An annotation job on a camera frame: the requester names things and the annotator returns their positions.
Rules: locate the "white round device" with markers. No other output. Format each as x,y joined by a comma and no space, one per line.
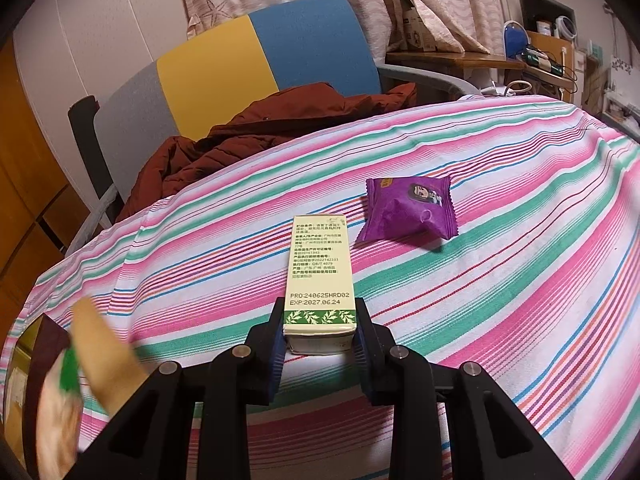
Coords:
567,26

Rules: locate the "cream box with leaf band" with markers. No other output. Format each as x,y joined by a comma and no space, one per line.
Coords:
320,270

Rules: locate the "striped tablecloth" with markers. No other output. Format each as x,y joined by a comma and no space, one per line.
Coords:
500,235

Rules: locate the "grey yellow blue chair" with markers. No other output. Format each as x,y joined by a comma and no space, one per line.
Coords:
300,50

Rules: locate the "red-brown jacket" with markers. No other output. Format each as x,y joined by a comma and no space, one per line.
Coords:
225,155

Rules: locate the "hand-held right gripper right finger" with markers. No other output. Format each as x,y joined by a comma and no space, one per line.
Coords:
363,362

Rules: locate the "blue round object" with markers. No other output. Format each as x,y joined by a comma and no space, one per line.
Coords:
515,40

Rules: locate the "wooden desk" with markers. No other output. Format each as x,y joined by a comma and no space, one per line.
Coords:
450,59

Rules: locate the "cardboard box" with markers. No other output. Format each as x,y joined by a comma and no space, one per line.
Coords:
417,30

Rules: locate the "dark shelf unit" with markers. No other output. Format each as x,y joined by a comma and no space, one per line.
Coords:
545,7

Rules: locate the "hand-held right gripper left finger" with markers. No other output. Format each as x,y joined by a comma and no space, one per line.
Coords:
275,362

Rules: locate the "purple snack packet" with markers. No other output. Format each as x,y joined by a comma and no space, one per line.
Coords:
405,210

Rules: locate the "wooden wardrobe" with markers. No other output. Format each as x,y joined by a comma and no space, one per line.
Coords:
25,185

